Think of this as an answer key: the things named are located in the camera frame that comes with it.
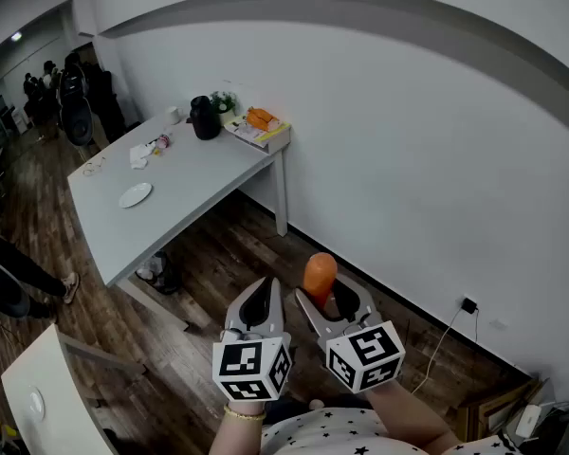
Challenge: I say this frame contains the thin-framed eyeglasses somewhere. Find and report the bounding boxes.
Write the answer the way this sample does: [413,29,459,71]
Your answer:
[82,155,107,178]

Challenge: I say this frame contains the white star print shirt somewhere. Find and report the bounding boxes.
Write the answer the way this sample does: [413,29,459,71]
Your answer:
[260,406,525,455]

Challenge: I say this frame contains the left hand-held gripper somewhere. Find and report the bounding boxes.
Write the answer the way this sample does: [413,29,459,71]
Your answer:
[211,277,294,402]

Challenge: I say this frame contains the black waste bin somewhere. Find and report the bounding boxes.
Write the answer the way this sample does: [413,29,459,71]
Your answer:
[136,251,182,296]

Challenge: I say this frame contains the orange packet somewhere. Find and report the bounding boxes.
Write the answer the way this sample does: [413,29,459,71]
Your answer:
[245,106,282,132]

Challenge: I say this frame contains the white cable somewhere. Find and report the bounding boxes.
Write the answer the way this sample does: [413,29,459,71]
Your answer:
[411,300,471,395]

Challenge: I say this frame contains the person's right forearm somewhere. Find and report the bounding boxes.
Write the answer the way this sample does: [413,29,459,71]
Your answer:
[364,379,464,455]

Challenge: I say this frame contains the orange carrot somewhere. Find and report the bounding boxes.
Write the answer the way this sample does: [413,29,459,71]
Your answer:
[303,252,339,311]

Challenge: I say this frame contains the flat white napkin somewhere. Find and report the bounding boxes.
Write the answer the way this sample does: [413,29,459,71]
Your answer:
[129,141,158,161]

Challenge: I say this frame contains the potted green plant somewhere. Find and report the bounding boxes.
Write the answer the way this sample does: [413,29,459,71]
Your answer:
[209,90,239,125]

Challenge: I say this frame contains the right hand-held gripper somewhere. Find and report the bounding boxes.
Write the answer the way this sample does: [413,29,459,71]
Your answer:
[294,272,407,395]

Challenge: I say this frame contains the yellow-edged book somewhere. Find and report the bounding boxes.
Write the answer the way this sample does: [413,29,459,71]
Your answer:
[223,114,291,149]

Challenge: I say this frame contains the small white table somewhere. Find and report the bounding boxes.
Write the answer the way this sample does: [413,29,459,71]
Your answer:
[0,322,149,455]

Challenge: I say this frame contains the white box device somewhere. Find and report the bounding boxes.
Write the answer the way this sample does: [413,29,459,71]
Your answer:
[515,404,543,438]

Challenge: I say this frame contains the black pouch bag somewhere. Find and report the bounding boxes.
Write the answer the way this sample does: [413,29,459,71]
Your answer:
[189,95,222,141]

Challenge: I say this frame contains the person's left forearm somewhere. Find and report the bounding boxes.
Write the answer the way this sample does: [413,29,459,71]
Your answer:
[208,398,269,455]

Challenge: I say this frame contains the black pod backpack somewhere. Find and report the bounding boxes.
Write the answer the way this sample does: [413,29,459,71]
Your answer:
[59,66,97,148]

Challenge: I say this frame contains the gold bracelet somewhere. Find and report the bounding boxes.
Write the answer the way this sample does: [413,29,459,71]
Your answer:
[223,404,268,423]

